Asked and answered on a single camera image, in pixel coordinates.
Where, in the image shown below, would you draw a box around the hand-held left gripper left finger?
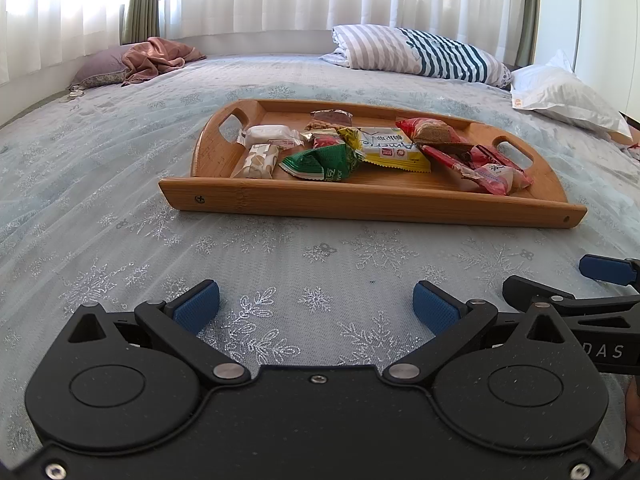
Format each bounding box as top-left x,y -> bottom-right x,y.
45,281 -> 251,388

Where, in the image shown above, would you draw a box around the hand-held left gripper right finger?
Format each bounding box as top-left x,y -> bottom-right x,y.
381,281 -> 596,386

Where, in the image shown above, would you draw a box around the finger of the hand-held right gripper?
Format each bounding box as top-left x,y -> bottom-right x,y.
502,275 -> 640,330
580,255 -> 640,291

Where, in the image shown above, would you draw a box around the wooden tray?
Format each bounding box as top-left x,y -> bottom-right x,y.
159,99 -> 588,230

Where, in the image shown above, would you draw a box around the red snack packets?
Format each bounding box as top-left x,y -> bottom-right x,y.
461,162 -> 534,197

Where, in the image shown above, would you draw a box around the dark red chocolate packet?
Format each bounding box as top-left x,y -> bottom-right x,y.
419,143 -> 483,173

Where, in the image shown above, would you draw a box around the red bar packet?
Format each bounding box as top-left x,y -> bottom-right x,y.
470,145 -> 525,168

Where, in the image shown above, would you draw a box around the beige white snack packet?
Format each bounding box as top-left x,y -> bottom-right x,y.
230,143 -> 280,180

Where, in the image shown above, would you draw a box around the yellow snack packet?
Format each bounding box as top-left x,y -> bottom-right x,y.
336,127 -> 432,174

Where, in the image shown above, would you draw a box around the large red gold-edged packet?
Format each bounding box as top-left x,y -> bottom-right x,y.
395,117 -> 474,147

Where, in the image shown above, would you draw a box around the white clear candy packet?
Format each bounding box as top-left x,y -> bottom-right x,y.
236,125 -> 307,149

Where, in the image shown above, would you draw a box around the green snack packet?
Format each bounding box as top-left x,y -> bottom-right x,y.
278,141 -> 362,183

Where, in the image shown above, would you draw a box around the brown snack packet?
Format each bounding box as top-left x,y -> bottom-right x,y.
305,109 -> 356,132

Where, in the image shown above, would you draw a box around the person's right hand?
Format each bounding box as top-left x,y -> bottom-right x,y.
624,375 -> 640,461

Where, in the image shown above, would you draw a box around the cardboard box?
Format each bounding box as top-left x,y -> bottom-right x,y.
612,110 -> 640,148

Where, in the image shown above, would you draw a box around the bed with snowflake sheet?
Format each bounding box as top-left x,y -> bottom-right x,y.
0,52 -> 640,411

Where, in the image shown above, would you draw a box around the white pillow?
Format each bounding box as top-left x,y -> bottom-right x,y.
510,50 -> 633,136

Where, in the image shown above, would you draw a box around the pink blanket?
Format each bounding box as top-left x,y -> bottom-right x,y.
121,36 -> 207,86

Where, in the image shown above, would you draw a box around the white wardrobe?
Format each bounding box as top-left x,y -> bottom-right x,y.
535,0 -> 640,126

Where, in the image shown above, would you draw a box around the purple pillow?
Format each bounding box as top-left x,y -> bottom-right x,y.
67,45 -> 136,90

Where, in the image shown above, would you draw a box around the green curtain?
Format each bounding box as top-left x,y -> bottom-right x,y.
514,0 -> 543,67
121,0 -> 162,45

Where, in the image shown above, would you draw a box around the blue striped pillow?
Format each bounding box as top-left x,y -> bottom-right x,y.
320,24 -> 516,86

